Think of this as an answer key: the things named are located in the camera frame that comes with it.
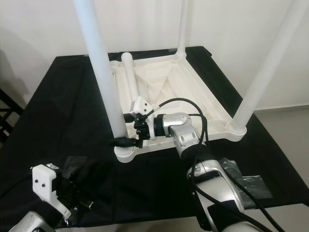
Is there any black table cloth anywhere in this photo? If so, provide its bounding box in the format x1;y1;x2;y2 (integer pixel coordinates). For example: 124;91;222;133
0;46;309;228

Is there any white plastic children table top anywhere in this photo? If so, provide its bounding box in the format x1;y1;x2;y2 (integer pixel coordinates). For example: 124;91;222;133
110;50;248;164

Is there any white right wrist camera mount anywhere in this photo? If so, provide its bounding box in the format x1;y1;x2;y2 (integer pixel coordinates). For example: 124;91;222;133
130;96;156;120

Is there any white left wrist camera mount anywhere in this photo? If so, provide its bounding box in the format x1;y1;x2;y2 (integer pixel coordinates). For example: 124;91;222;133
31;164;71;219

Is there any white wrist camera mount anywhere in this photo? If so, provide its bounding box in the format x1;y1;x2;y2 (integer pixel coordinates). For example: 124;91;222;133
130;96;156;120
31;164;71;219

